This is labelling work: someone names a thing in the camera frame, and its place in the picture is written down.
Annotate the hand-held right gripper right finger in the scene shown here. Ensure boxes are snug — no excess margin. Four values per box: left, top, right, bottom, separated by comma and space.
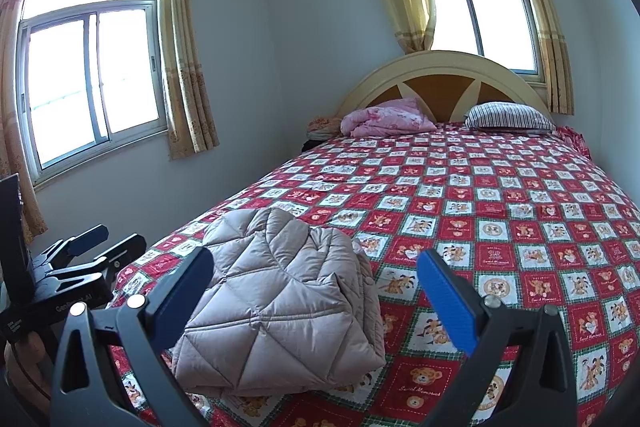
416, 248, 578, 427

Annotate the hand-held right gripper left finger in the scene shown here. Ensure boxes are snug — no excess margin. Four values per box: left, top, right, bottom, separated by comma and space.
50, 246, 215, 427

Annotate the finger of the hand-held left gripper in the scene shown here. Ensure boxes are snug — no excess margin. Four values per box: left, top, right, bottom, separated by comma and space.
50, 233, 148, 290
37, 224, 110, 268

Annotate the beige quilted puffer jacket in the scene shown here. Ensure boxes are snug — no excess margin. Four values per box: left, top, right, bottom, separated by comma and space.
170, 206, 387, 398

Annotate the person's left hand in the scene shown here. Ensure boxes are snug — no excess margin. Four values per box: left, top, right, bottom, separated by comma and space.
4, 332, 58, 408

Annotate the red patchwork bear bedsheet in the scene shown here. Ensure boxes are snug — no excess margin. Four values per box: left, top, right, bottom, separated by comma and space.
107, 121, 640, 427

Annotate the wide sliding window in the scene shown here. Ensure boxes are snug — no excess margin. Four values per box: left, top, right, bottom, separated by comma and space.
15, 0, 168, 182

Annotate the pink folded blanket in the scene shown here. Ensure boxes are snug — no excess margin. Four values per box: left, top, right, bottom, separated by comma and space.
341, 97, 438, 138

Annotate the striped pillow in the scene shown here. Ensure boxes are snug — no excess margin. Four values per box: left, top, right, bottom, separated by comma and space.
465, 102, 557, 132

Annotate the red ruffled cloth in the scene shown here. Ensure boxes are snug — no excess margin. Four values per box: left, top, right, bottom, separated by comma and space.
554, 125, 592, 158

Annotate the orange patterned cloth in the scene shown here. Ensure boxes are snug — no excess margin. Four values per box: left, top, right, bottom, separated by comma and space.
307, 116, 343, 132

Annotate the cream wooden headboard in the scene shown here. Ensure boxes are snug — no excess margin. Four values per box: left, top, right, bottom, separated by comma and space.
336, 50, 553, 125

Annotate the sliding window behind headboard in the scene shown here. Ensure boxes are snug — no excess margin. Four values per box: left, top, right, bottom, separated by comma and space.
417, 0, 546, 82

